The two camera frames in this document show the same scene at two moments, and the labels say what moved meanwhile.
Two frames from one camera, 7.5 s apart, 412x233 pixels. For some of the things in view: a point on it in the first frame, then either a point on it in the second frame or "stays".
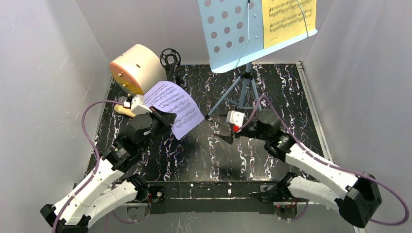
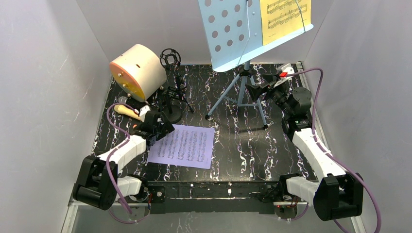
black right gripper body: x=234 y=132 → x=266 y=89
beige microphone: x=126 y=111 stays
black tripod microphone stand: x=170 y=58 stays
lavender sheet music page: x=170 y=98 → x=186 y=146
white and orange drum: x=138 y=69 stays
